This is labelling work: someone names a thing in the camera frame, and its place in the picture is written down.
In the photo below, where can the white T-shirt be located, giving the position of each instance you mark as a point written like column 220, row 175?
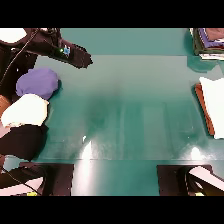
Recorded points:
column 215, row 106

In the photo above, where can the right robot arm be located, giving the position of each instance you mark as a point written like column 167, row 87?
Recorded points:
column 208, row 176

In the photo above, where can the purple garment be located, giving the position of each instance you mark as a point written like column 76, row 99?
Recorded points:
column 208, row 42
column 38, row 82

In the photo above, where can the cream garment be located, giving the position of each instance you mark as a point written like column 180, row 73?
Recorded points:
column 25, row 111

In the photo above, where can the brown garment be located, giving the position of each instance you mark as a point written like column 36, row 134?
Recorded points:
column 4, row 105
column 202, row 106

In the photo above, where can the black garment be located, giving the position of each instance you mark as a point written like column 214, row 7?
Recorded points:
column 21, row 141

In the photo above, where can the dark green garment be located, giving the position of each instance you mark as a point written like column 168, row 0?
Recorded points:
column 196, row 45

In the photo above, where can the maroon garment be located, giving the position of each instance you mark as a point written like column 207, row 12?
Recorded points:
column 215, row 33

